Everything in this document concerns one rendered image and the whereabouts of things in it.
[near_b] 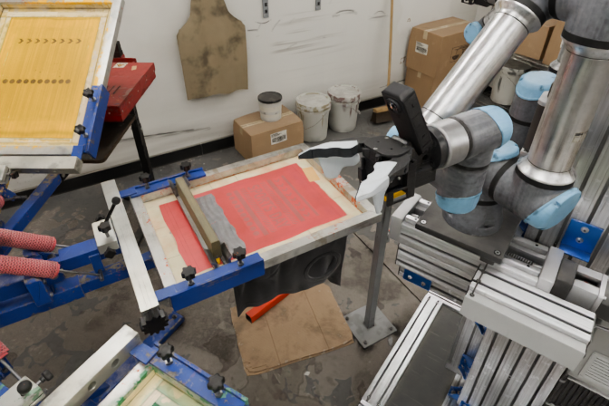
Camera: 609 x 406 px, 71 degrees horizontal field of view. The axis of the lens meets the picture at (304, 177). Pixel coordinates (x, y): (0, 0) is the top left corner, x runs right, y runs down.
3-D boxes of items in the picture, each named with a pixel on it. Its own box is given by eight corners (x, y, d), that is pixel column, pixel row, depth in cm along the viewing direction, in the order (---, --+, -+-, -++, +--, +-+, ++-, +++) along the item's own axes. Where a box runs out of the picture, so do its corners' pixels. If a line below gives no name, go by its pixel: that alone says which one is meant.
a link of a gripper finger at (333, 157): (300, 184, 67) (360, 184, 66) (297, 149, 64) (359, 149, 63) (303, 174, 70) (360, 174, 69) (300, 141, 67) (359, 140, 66)
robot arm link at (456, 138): (471, 125, 65) (432, 111, 71) (449, 133, 63) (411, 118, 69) (466, 169, 69) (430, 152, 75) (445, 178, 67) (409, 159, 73)
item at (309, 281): (331, 266, 185) (334, 207, 166) (343, 279, 179) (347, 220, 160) (231, 310, 167) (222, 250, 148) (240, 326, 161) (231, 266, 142)
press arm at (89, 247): (119, 242, 145) (114, 230, 142) (121, 253, 141) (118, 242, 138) (62, 260, 138) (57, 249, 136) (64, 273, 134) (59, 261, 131)
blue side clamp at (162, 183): (204, 179, 183) (201, 166, 179) (207, 186, 180) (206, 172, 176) (131, 201, 171) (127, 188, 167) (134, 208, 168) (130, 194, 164)
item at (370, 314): (372, 302, 246) (392, 162, 191) (397, 331, 231) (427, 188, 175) (341, 318, 238) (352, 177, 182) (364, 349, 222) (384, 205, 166)
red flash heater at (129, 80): (83, 76, 260) (77, 57, 253) (159, 76, 260) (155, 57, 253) (31, 125, 210) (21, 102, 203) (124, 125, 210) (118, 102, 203)
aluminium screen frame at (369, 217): (304, 149, 201) (304, 142, 199) (381, 221, 160) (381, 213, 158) (130, 201, 169) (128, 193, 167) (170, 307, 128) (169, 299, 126)
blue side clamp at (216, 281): (258, 265, 144) (257, 249, 140) (265, 274, 140) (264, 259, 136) (169, 300, 132) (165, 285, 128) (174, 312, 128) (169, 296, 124)
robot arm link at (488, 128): (508, 157, 74) (523, 112, 69) (463, 176, 70) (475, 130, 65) (473, 137, 80) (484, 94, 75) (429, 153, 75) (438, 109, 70)
